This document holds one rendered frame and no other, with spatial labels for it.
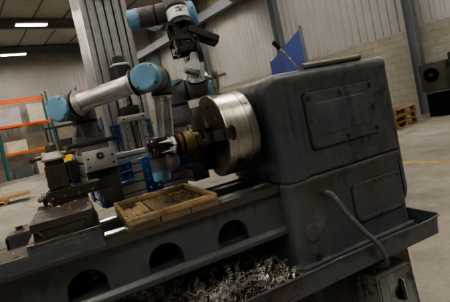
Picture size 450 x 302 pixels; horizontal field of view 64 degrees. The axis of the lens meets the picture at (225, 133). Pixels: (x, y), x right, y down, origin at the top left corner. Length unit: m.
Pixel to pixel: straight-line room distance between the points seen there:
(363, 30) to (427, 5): 1.93
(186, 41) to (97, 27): 0.98
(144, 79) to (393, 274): 1.23
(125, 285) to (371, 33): 11.70
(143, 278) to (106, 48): 1.29
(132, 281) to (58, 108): 0.83
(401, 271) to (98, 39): 1.79
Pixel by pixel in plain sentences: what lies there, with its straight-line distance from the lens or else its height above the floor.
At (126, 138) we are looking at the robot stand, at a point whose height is 1.14.
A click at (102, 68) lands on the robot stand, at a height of 1.53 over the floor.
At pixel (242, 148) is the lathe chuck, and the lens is 1.26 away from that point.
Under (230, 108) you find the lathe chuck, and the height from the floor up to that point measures 1.17.
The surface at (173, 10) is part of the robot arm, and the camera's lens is 1.25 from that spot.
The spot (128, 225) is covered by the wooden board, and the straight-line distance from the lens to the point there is 1.14.
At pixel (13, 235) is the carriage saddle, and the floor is 0.90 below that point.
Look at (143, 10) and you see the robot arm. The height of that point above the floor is 1.58.
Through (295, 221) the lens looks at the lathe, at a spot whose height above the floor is 0.73.
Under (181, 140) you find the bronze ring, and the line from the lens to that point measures 1.30.
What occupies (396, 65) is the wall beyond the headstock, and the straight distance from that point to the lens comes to 12.03.
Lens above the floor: 1.15
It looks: 3 degrees down
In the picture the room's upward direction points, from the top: 12 degrees counter-clockwise
